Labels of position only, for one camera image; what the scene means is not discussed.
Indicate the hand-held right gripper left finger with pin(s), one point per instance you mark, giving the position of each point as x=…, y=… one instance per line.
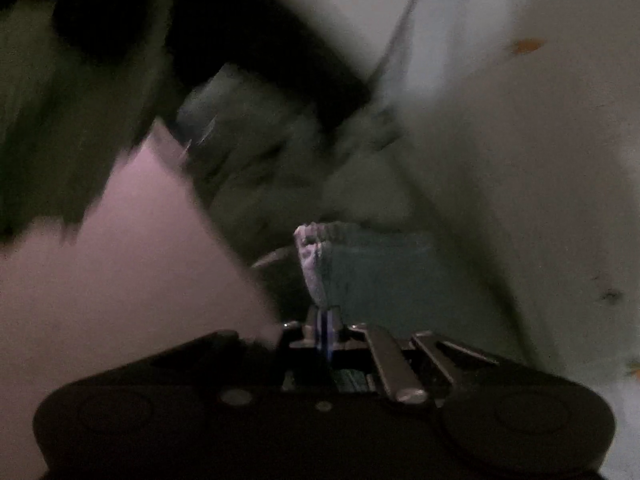
x=316, y=332

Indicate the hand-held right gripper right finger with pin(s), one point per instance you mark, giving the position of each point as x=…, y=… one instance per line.
x=390, y=360

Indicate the blue denim garment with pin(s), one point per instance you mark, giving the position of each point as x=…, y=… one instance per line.
x=380, y=280

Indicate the dark green cloth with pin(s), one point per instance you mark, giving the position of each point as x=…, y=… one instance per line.
x=60, y=125

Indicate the carrot print bed sheet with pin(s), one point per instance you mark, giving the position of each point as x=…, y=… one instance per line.
x=525, y=160

